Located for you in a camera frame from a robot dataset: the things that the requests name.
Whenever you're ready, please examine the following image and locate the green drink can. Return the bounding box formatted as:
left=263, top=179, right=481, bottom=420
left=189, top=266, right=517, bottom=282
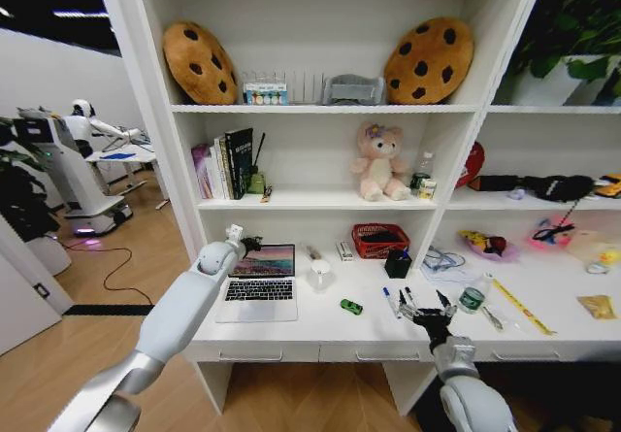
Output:
left=409, top=172, right=432, bottom=196

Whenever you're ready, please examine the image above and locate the red plastic basket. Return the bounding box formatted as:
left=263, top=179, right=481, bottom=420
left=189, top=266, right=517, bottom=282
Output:
left=351, top=222, right=411, bottom=260

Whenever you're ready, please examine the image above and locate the red round plush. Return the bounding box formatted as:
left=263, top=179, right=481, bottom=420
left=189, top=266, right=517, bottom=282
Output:
left=454, top=141, right=487, bottom=190

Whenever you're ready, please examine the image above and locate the yellow snack packet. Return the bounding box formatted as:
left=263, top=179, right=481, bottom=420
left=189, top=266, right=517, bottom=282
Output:
left=576, top=294, right=618, bottom=322

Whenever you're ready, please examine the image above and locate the brown cookie cushion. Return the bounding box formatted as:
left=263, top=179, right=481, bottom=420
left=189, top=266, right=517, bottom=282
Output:
left=161, top=20, right=241, bottom=106
left=383, top=16, right=476, bottom=106

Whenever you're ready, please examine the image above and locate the black pen holder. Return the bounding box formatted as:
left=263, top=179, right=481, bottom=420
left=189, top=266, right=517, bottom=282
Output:
left=383, top=249, right=414, bottom=280

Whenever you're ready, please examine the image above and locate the pink plush toy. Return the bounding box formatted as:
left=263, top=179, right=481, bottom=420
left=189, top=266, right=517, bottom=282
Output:
left=349, top=120, right=412, bottom=203

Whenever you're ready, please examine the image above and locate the pink toy with black band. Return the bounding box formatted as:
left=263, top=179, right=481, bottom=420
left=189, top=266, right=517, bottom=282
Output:
left=527, top=215, right=577, bottom=254

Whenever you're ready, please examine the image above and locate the yellow and purple toy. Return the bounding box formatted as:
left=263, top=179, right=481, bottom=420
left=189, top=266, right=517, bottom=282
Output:
left=457, top=228, right=521, bottom=263

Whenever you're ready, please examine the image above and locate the green plant in white pot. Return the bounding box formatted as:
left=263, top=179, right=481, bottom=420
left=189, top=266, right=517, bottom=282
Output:
left=493, top=0, right=621, bottom=109

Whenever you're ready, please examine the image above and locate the green holder with black stick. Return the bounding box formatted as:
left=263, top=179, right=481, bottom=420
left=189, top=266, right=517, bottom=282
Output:
left=244, top=132, right=268, bottom=195

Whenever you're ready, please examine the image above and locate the black floor cable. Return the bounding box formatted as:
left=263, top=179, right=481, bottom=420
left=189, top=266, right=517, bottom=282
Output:
left=61, top=245, right=152, bottom=306

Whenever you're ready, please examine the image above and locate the black book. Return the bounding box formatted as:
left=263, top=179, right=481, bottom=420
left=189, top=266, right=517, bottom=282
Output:
left=223, top=127, right=255, bottom=201

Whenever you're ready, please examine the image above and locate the pink book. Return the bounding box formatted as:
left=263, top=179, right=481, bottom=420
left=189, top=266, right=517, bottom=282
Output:
left=190, top=143, right=215, bottom=201

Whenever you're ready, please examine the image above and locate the black fuzzy plush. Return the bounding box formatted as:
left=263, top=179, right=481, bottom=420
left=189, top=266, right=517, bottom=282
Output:
left=476, top=174, right=597, bottom=204

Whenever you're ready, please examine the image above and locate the water bottle with green label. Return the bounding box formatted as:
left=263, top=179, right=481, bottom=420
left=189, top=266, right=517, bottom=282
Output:
left=457, top=272, right=494, bottom=316

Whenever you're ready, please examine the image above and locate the black floor strip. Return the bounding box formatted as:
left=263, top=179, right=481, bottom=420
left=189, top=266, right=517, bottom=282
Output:
left=62, top=303, right=155, bottom=317

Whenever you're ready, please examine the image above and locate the white round planter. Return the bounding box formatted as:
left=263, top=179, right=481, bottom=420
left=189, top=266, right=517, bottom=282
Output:
left=22, top=231, right=74, bottom=279

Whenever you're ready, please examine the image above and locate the white mug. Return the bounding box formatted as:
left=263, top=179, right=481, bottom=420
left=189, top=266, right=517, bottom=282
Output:
left=309, top=261, right=336, bottom=292

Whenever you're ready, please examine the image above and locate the dark green leafy plant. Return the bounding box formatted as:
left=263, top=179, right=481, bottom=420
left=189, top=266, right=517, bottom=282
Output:
left=0, top=115, right=62, bottom=245

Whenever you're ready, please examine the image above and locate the silver laptop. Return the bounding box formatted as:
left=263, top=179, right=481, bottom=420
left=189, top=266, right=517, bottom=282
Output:
left=214, top=243, right=299, bottom=324

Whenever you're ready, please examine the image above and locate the white shelf unit with desk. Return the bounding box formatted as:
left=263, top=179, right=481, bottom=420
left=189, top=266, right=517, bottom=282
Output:
left=91, top=0, right=621, bottom=416

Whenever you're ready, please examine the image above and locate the yellow ruler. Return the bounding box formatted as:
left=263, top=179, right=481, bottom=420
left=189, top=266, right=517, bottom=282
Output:
left=491, top=278, right=558, bottom=337

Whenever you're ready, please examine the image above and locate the yellow toy vehicle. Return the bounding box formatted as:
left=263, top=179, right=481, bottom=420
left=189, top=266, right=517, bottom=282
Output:
left=593, top=173, right=621, bottom=200

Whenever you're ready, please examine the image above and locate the white plush with yellow duck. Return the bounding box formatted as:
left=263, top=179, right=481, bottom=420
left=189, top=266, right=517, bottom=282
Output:
left=566, top=229, right=621, bottom=276

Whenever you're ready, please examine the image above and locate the small box with colourful print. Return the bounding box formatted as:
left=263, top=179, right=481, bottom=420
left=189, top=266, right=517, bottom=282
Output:
left=242, top=82, right=290, bottom=107

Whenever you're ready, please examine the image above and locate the white marker with blue cap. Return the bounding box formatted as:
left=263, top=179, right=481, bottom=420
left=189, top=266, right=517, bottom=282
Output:
left=381, top=285, right=401, bottom=318

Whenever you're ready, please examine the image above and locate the white book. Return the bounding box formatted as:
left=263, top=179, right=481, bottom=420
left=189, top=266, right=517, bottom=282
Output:
left=209, top=136, right=230, bottom=201

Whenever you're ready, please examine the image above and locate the white humanoid robot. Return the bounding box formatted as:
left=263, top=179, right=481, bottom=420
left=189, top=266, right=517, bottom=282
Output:
left=46, top=98, right=145, bottom=238

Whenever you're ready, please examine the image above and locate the white standing desk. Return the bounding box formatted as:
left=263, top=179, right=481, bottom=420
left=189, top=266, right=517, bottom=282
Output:
left=83, top=141, right=170, bottom=212

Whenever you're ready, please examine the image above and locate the grey storage basket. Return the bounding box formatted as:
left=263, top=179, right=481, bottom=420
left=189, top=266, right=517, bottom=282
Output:
left=321, top=74, right=388, bottom=106

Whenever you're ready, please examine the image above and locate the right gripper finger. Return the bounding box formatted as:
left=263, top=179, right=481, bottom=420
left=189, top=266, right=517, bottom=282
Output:
left=398, top=288, right=420, bottom=319
left=436, top=289, right=459, bottom=316

